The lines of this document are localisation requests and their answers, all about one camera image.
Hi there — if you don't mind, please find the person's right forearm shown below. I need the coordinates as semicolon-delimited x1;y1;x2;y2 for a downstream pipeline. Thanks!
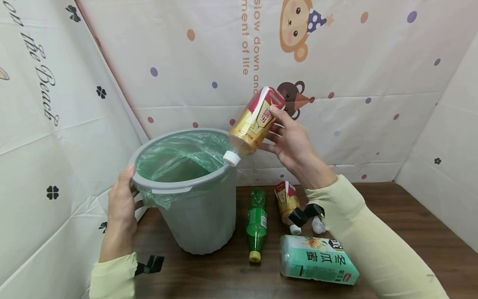
304;174;450;299

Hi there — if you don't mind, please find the person's left forearm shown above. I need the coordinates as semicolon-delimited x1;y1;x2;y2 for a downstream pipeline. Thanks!
89;252;139;299

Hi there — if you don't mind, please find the green plastic bin liner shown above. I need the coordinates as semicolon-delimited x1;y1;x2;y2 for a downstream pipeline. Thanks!
134;131;235;209

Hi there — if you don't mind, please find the person's right hand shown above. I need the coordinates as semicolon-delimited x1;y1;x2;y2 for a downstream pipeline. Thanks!
259;105;339;191

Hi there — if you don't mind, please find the person's left hand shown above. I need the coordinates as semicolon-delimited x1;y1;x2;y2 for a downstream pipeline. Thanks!
98;164;145;263

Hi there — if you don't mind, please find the gold red label bottle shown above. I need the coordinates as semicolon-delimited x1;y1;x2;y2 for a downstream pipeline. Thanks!
274;180;302;236
222;86;287;168

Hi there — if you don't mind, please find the green plastic bottle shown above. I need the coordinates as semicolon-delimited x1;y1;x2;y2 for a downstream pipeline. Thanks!
246;187;268;264

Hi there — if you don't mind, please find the black wrist band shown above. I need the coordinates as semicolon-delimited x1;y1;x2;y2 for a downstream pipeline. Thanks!
288;203;326;228
134;255;165;277

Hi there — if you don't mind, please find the clear plastic bottle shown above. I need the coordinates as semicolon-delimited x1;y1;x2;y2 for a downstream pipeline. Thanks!
311;216;327;234

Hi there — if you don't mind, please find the pale green label bottle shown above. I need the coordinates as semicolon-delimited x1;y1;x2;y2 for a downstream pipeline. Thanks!
280;234;360;286

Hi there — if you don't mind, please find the grey plastic trash bin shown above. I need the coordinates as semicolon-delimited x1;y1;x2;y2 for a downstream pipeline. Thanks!
129;128;239;255

